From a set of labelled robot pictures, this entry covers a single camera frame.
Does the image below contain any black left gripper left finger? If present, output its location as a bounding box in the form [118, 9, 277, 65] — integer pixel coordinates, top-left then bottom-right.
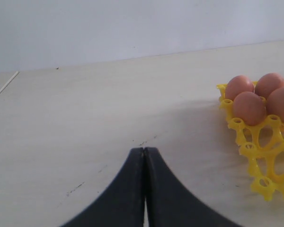
[63, 148, 144, 227]

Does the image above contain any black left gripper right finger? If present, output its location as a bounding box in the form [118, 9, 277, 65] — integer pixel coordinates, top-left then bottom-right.
[144, 147, 239, 227]

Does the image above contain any brown egg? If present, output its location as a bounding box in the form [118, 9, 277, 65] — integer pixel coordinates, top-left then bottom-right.
[255, 73, 284, 99]
[232, 92, 266, 126]
[225, 75, 254, 100]

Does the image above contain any brown egg second row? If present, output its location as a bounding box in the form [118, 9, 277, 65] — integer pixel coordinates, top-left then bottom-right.
[266, 87, 284, 122]

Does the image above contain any yellow plastic egg tray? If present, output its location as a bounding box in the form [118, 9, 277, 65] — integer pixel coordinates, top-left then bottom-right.
[216, 84, 284, 201]

